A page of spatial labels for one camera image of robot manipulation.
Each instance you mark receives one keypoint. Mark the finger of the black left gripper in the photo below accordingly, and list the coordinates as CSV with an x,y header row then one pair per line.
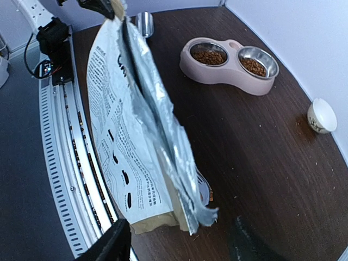
x,y
102,7

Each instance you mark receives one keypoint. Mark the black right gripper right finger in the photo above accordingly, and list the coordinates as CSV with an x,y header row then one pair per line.
x,y
245,245

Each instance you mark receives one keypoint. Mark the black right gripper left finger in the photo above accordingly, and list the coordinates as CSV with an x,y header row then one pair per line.
x,y
114,244

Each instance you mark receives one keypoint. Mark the metal food scoop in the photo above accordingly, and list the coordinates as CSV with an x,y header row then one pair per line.
x,y
145,24

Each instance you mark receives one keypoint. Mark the pet food bag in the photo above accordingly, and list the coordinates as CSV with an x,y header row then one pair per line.
x,y
144,152

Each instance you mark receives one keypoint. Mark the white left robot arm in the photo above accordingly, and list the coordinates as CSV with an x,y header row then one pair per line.
x,y
38,16

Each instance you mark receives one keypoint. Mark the pink double pet feeder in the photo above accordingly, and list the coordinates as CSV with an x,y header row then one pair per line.
x,y
230,73

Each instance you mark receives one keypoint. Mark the brown kibble pellets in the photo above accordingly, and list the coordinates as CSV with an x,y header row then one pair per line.
x,y
253,66

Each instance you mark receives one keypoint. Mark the front steel feeder bowl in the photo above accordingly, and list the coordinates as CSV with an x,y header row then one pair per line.
x,y
209,54

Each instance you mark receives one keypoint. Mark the steel feeder bowl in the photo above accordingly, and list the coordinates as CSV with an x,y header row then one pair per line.
x,y
261,56
209,54

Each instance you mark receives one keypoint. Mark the white floral ceramic bowl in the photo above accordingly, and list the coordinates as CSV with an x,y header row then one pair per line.
x,y
321,117

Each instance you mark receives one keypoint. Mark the rear steel feeder bowl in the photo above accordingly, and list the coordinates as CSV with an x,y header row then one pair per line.
x,y
261,56

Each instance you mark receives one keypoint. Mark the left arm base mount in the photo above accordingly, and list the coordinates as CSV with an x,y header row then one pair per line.
x,y
54,42

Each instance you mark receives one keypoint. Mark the front aluminium rail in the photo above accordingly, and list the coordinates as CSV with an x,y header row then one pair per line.
x,y
84,205

